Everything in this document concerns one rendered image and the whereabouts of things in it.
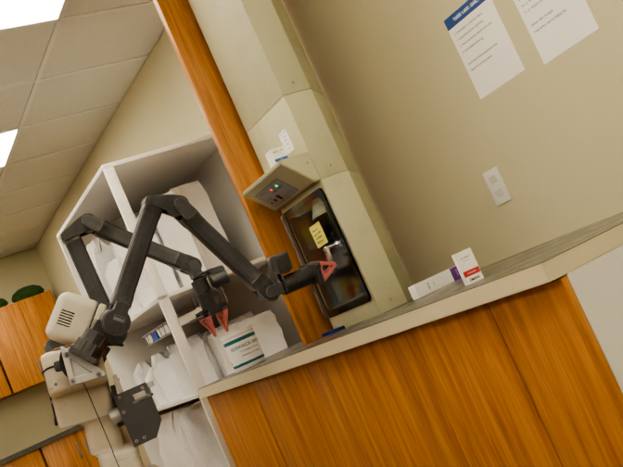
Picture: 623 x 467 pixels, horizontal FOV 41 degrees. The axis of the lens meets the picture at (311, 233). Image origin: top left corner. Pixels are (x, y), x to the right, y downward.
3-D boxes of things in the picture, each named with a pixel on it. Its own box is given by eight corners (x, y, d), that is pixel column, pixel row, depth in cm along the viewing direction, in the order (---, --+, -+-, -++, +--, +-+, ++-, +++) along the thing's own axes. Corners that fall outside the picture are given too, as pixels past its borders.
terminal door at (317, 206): (328, 318, 290) (283, 214, 294) (373, 300, 264) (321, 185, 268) (327, 319, 290) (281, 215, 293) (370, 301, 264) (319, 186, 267)
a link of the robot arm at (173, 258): (79, 232, 287) (78, 225, 277) (85, 217, 288) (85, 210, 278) (195, 279, 294) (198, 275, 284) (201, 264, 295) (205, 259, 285)
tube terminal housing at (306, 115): (388, 307, 304) (302, 117, 310) (438, 286, 276) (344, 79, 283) (334, 332, 291) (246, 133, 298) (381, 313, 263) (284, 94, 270)
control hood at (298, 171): (280, 209, 295) (268, 183, 296) (321, 179, 267) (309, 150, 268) (252, 219, 289) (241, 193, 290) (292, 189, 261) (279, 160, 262)
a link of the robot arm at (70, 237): (55, 231, 285) (53, 225, 275) (92, 215, 289) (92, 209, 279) (108, 350, 282) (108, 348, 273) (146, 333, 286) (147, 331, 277)
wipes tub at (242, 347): (258, 362, 333) (243, 327, 334) (271, 357, 322) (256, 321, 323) (230, 374, 326) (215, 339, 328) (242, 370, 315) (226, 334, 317)
